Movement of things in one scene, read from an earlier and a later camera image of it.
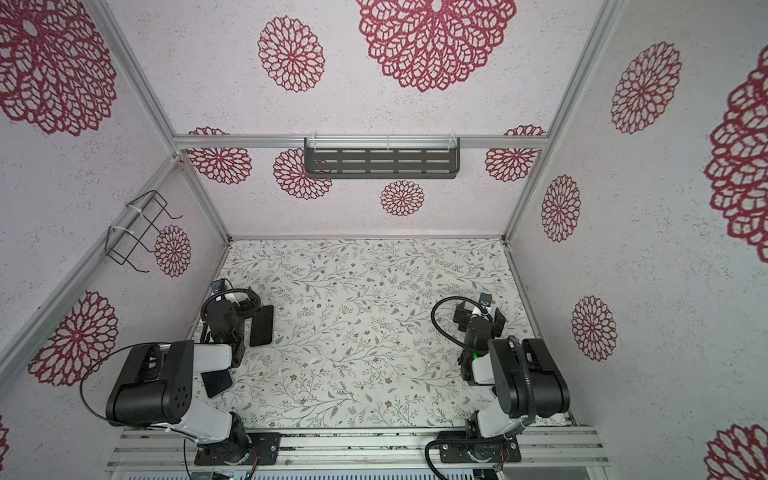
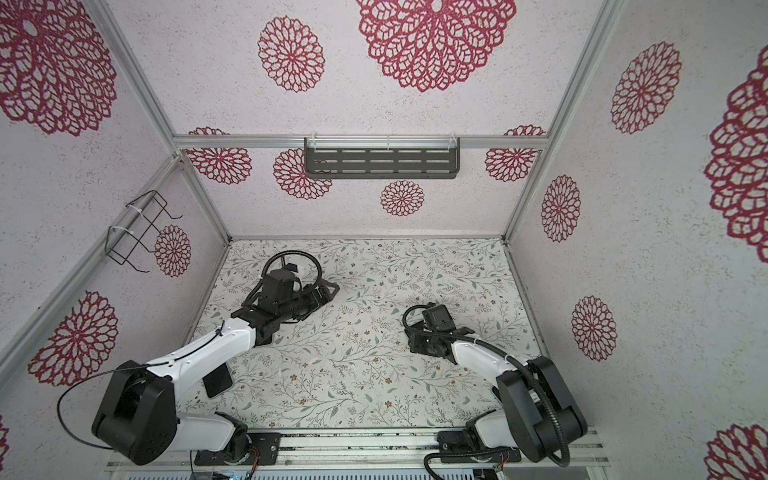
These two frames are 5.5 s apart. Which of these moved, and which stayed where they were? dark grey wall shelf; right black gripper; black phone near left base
Moved: right black gripper
Stayed: dark grey wall shelf; black phone near left base
